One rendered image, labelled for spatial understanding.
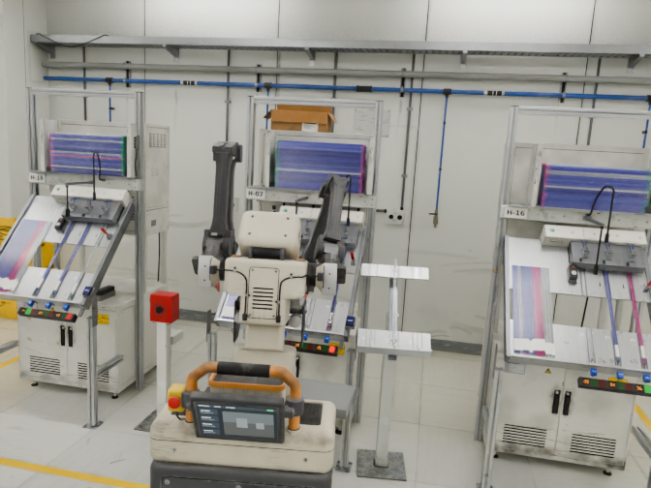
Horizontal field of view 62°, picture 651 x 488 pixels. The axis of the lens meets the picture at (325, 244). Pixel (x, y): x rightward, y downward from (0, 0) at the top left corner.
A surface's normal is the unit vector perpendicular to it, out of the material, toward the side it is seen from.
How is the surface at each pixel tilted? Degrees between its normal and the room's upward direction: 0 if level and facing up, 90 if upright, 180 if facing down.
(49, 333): 90
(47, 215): 47
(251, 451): 90
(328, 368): 90
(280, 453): 90
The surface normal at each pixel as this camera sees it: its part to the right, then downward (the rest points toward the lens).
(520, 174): -0.20, 0.15
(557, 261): -0.10, -0.59
